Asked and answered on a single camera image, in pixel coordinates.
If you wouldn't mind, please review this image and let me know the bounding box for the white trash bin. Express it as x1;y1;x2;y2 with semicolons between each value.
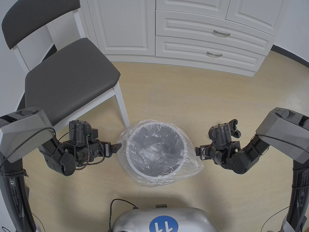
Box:
126;121;187;178

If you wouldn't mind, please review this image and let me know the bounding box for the black plastic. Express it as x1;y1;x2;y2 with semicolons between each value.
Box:
228;119;242;139

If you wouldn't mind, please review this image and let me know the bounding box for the grey padded white chair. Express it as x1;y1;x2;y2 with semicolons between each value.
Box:
1;0;131;129

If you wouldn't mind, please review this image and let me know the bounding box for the black cable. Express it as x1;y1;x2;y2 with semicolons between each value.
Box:
109;198;138;232

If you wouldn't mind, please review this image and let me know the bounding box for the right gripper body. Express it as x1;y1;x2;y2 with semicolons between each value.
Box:
195;144;218;161

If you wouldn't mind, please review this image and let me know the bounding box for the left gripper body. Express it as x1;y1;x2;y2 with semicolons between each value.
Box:
84;140;112;159

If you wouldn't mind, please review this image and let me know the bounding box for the clear plastic bag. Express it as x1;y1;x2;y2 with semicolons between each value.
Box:
117;118;204;187

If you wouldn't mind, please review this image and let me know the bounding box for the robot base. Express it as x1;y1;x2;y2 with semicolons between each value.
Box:
113;203;215;232

